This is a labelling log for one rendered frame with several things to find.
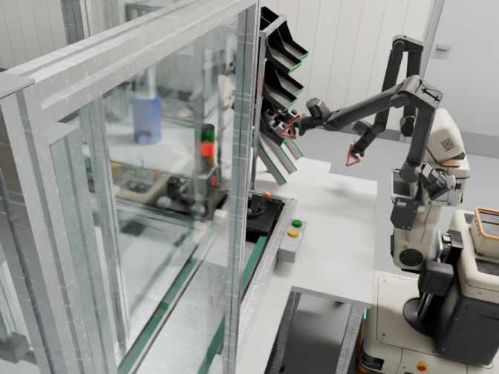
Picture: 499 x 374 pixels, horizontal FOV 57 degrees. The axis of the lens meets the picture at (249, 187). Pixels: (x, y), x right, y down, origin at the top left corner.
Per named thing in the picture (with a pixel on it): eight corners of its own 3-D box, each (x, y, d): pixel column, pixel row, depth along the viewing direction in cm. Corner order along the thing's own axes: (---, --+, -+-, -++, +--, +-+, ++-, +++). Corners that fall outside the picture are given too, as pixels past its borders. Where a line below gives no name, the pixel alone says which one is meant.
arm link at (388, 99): (413, 105, 147) (426, 84, 152) (402, 92, 146) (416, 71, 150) (330, 136, 185) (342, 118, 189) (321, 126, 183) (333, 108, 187)
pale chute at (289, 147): (297, 159, 230) (304, 156, 227) (286, 171, 220) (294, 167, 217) (265, 113, 226) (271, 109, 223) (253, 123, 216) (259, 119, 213)
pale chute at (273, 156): (290, 174, 217) (298, 170, 215) (279, 186, 207) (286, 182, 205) (256, 125, 214) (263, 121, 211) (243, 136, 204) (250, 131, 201)
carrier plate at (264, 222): (281, 203, 202) (282, 199, 201) (267, 235, 183) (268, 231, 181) (231, 192, 207) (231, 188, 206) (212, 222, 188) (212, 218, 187)
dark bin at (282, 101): (295, 102, 199) (304, 89, 194) (283, 112, 189) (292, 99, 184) (245, 64, 201) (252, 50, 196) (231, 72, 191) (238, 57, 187)
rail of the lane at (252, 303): (295, 217, 210) (298, 197, 204) (232, 380, 137) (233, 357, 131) (284, 214, 211) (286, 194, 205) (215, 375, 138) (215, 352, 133)
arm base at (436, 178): (451, 189, 171) (447, 174, 181) (436, 175, 170) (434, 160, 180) (431, 201, 176) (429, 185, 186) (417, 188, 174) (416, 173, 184)
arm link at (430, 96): (438, 104, 141) (450, 83, 145) (396, 90, 147) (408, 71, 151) (416, 185, 178) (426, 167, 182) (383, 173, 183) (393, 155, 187)
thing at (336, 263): (376, 185, 243) (377, 181, 241) (370, 309, 169) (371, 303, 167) (249, 163, 256) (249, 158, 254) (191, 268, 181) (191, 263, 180)
